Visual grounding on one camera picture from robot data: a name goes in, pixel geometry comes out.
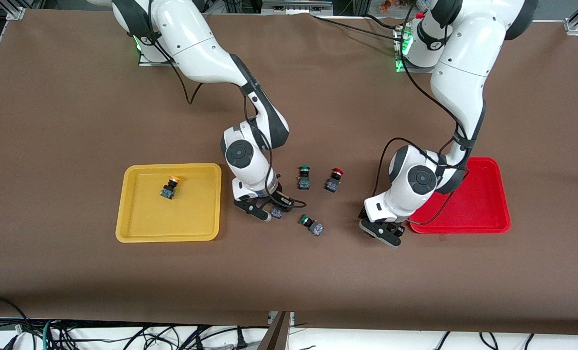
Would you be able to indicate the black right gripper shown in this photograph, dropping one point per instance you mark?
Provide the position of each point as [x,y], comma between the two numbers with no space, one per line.
[280,197]

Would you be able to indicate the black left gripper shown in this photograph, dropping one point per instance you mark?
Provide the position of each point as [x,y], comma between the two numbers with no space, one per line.
[398,233]

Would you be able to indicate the yellow push button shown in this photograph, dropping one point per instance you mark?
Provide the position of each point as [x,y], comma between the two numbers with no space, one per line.
[167,191]
[277,213]

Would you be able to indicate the red push button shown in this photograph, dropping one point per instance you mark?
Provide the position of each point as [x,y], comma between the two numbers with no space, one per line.
[332,184]

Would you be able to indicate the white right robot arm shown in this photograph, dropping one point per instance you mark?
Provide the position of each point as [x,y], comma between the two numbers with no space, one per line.
[196,48]

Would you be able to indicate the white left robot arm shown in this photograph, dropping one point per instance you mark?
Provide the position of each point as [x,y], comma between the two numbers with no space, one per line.
[464,73]

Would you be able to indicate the green push button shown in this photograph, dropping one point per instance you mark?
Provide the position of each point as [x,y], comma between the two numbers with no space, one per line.
[316,227]
[303,181]

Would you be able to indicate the brown table cloth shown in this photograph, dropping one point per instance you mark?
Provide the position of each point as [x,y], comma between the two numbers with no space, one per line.
[289,272]

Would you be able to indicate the red plastic tray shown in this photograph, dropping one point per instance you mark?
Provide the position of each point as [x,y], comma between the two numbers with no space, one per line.
[483,204]

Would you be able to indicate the yellow plastic tray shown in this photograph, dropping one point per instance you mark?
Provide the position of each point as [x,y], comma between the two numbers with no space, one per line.
[191,218]

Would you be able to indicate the brown wooden bar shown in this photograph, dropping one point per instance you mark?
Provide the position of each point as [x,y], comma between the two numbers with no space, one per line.
[275,335]

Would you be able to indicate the grey device behind table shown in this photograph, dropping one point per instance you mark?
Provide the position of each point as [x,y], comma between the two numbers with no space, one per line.
[296,6]

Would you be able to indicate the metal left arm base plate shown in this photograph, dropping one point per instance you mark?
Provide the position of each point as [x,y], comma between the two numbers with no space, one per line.
[400,65]

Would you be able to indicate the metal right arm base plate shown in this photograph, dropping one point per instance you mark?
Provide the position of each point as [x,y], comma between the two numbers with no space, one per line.
[145,61]

